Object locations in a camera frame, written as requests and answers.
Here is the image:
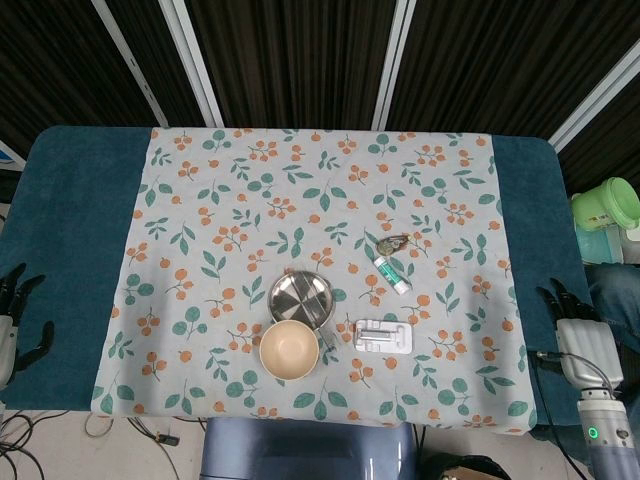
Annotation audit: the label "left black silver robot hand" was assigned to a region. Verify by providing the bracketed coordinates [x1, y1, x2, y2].
[0, 262, 56, 387]

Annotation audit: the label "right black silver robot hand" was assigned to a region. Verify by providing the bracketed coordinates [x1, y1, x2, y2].
[536, 277, 625, 395]

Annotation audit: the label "white green tube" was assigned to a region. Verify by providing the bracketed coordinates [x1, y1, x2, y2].
[373, 257, 413, 297]

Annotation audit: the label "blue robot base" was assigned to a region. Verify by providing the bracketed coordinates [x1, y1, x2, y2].
[199, 417, 419, 480]

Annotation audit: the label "person's leg in jeans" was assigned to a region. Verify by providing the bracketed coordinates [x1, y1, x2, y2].
[585, 261, 640, 354]

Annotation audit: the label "teal plastic container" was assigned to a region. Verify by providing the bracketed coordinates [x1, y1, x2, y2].
[573, 223, 627, 265]

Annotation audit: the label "teal table cover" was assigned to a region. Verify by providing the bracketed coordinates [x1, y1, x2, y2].
[0, 124, 604, 444]

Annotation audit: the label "green plastic jar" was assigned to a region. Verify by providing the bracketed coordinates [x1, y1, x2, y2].
[570, 176, 640, 232]

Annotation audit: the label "blue white sign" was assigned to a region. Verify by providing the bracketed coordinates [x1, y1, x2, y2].
[0, 139, 25, 172]

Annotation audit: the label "white plastic tray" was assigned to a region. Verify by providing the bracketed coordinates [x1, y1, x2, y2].
[352, 318, 416, 357]

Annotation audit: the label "beige bowl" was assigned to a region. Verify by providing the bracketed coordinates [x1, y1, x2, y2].
[258, 320, 321, 383]

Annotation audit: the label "floral leaf print tablecloth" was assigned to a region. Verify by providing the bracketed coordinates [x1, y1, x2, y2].
[90, 126, 540, 437]

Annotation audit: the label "stainless steel plate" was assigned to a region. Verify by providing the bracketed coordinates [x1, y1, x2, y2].
[267, 269, 341, 351]

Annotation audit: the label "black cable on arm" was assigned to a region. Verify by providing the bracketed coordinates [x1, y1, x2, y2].
[535, 349, 627, 401]

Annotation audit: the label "tangled floor cables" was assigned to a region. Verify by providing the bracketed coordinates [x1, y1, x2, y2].
[0, 409, 211, 480]

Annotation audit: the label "white frame post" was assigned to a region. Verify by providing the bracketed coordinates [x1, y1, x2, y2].
[546, 46, 640, 152]
[370, 0, 418, 131]
[158, 0, 225, 129]
[91, 0, 169, 127]

